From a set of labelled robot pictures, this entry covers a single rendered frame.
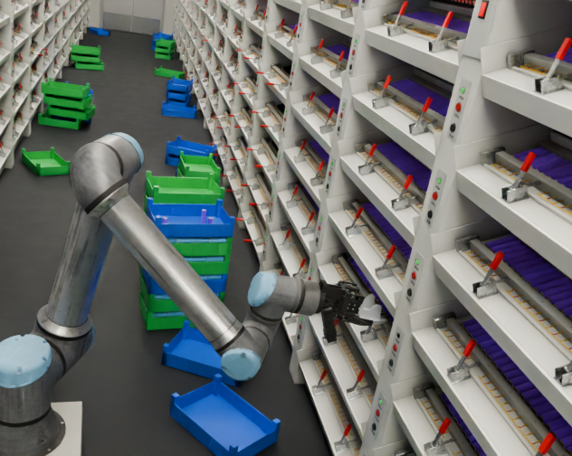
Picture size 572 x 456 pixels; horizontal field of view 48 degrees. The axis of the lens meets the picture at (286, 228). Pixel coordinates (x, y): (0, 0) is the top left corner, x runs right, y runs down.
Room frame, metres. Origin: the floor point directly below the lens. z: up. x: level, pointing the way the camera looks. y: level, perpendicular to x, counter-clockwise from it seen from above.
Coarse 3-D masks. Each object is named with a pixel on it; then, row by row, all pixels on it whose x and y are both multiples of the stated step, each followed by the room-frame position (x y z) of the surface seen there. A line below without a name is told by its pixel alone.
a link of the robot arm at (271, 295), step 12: (264, 276) 1.41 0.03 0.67; (276, 276) 1.42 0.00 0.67; (288, 276) 1.46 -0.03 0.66; (252, 288) 1.43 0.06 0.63; (264, 288) 1.39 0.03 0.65; (276, 288) 1.40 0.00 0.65; (288, 288) 1.41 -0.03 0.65; (300, 288) 1.42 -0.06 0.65; (252, 300) 1.39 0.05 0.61; (264, 300) 1.38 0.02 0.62; (276, 300) 1.39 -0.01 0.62; (288, 300) 1.40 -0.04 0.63; (300, 300) 1.41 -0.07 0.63; (264, 312) 1.39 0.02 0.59; (276, 312) 1.39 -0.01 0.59
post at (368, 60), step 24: (360, 0) 2.01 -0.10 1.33; (384, 0) 1.94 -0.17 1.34; (360, 24) 1.97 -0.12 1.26; (360, 48) 1.93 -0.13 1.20; (360, 72) 1.94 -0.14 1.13; (360, 120) 1.95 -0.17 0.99; (336, 144) 1.98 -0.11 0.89; (336, 168) 1.94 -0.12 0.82; (336, 192) 1.94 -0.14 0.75; (336, 240) 1.95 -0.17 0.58; (312, 336) 1.94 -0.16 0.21
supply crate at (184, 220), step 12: (156, 204) 2.31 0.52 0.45; (168, 204) 2.33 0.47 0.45; (180, 204) 2.35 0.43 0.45; (192, 204) 2.37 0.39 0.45; (204, 204) 2.39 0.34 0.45; (216, 204) 2.40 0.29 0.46; (156, 216) 2.12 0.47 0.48; (168, 216) 2.32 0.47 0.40; (180, 216) 2.34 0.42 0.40; (192, 216) 2.36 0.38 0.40; (216, 216) 2.39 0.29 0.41; (228, 216) 2.30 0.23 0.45; (168, 228) 2.13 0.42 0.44; (180, 228) 2.15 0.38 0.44; (192, 228) 2.17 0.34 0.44; (204, 228) 2.19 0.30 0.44; (216, 228) 2.21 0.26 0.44; (228, 228) 2.23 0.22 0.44
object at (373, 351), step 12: (324, 252) 1.93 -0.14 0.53; (336, 252) 1.95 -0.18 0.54; (348, 252) 1.96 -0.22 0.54; (324, 264) 1.94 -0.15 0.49; (336, 264) 1.93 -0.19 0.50; (324, 276) 1.86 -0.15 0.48; (336, 276) 1.85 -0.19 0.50; (348, 324) 1.60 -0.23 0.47; (384, 336) 1.51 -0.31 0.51; (360, 348) 1.51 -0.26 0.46; (372, 348) 1.46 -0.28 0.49; (384, 348) 1.46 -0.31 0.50; (372, 360) 1.42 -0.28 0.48; (372, 372) 1.42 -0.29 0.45
